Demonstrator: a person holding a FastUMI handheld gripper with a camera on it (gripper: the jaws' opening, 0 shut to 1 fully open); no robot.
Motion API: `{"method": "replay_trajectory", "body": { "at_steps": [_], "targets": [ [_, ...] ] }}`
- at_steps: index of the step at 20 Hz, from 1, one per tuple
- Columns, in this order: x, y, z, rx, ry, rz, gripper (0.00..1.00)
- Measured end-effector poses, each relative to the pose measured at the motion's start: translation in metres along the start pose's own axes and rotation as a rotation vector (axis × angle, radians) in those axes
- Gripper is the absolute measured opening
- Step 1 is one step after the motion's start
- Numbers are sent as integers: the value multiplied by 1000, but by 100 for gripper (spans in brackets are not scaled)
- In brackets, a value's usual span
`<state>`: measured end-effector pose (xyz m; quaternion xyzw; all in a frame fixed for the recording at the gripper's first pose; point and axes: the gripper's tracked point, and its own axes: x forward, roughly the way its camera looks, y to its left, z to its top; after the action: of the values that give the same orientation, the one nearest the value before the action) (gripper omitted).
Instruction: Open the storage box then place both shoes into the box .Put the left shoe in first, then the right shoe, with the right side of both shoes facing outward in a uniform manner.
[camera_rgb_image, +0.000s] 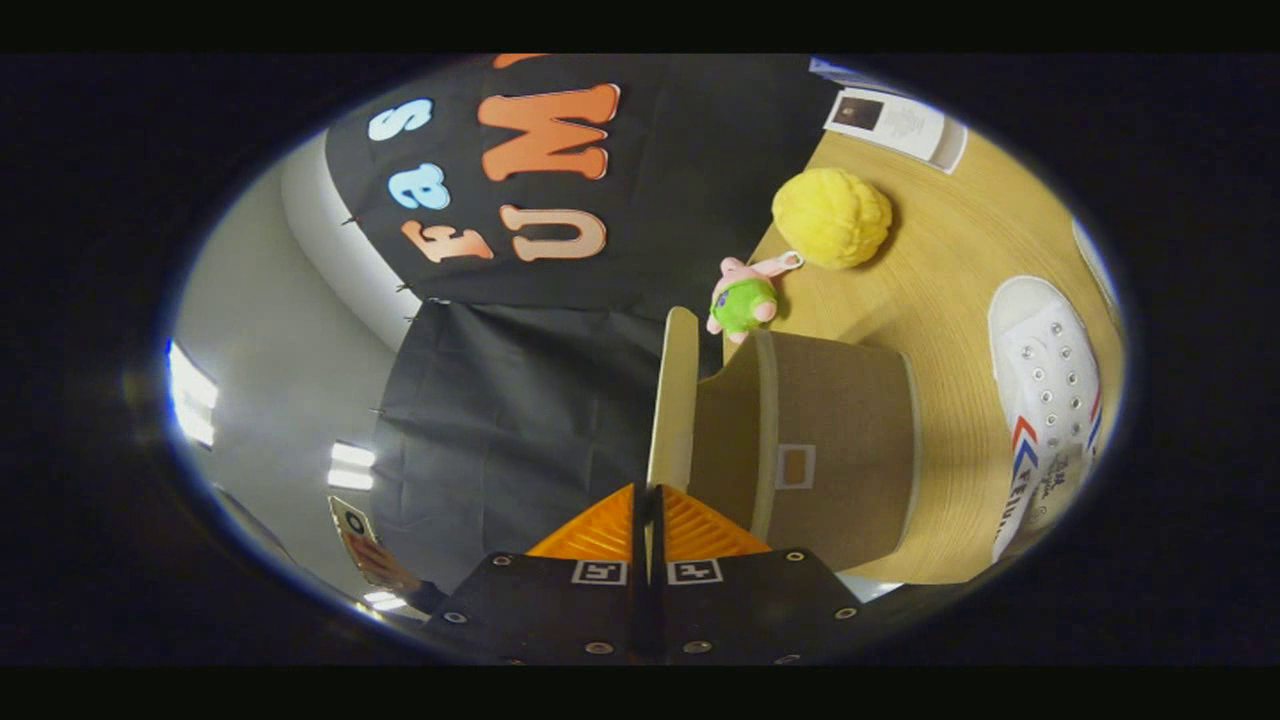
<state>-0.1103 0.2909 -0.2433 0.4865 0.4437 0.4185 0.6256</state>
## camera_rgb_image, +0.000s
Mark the brown cardboard storage box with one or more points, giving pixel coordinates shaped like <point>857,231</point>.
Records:
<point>840,420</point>

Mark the yellow plush ball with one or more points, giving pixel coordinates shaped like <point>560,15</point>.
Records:
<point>830,218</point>

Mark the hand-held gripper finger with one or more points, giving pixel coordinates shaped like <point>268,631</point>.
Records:
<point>636,540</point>
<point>656,540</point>

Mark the white book with dark photo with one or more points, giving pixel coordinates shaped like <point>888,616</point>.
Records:
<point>900,125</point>

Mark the black backdrop cloth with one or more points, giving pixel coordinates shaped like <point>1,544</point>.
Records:
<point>560,400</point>

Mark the ceiling light panel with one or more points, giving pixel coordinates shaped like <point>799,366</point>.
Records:
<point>352,465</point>
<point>190,395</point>

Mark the pink and green plush toy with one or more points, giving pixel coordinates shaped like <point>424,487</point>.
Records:
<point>742,305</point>

